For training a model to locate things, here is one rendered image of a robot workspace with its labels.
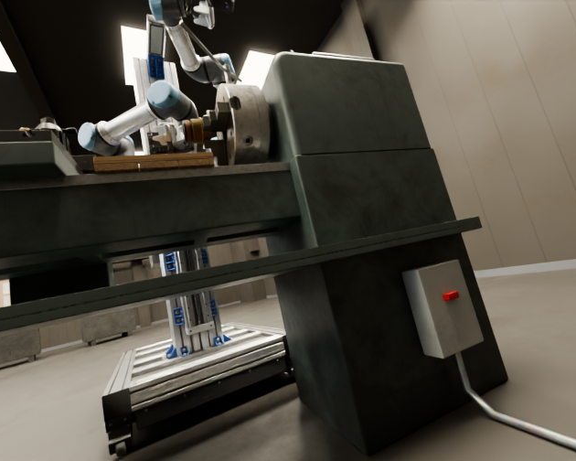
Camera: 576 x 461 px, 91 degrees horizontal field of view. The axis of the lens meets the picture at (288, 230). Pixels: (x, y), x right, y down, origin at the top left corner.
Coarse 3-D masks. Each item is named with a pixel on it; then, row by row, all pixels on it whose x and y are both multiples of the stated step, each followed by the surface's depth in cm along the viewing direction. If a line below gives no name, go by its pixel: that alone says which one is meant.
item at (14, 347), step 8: (8, 336) 568; (16, 336) 575; (24, 336) 581; (32, 336) 589; (0, 344) 558; (8, 344) 564; (16, 344) 572; (24, 344) 578; (32, 344) 585; (40, 344) 632; (0, 352) 555; (8, 352) 562; (16, 352) 569; (24, 352) 575; (32, 352) 582; (40, 352) 596; (0, 360) 552; (8, 360) 559; (32, 360) 580
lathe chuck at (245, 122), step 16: (224, 96) 98; (240, 96) 94; (240, 112) 93; (256, 112) 95; (240, 128) 93; (256, 128) 95; (240, 144) 95; (256, 144) 98; (240, 160) 100; (256, 160) 102
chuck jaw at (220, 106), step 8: (216, 104) 94; (224, 104) 94; (232, 104) 93; (208, 112) 96; (216, 112) 95; (224, 112) 93; (208, 120) 99; (216, 120) 96; (224, 120) 97; (208, 128) 100; (216, 128) 101; (224, 128) 102
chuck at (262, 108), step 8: (256, 88) 99; (256, 96) 96; (264, 104) 96; (264, 112) 96; (264, 120) 96; (264, 128) 96; (264, 136) 97; (264, 144) 99; (264, 152) 101; (264, 160) 104
